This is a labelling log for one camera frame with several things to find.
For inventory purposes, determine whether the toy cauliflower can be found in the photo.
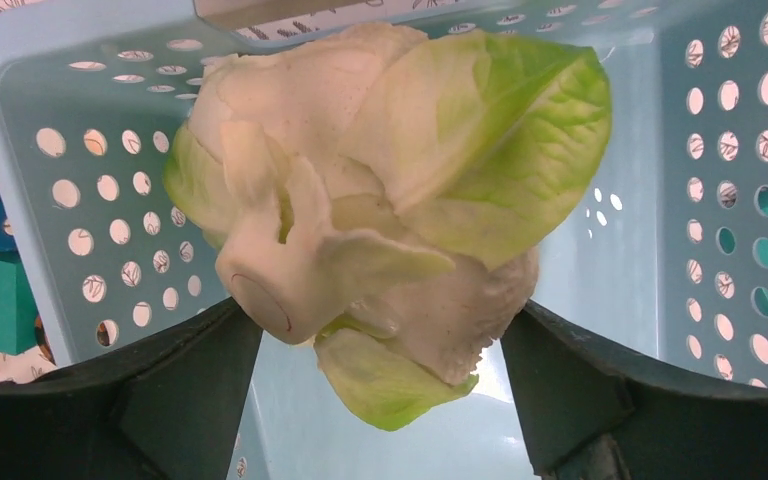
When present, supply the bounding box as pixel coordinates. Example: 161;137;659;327
163;22;612;431

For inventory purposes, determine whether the blue perforated plastic basket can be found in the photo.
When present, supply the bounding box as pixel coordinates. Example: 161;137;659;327
0;1;768;479

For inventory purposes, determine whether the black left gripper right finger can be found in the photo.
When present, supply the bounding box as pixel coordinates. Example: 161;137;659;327
501;301;768;479

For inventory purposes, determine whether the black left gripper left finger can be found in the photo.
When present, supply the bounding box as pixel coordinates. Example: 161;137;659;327
0;299;262;479

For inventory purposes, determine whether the teal toy block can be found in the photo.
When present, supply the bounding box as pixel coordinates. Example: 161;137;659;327
0;252;38;355

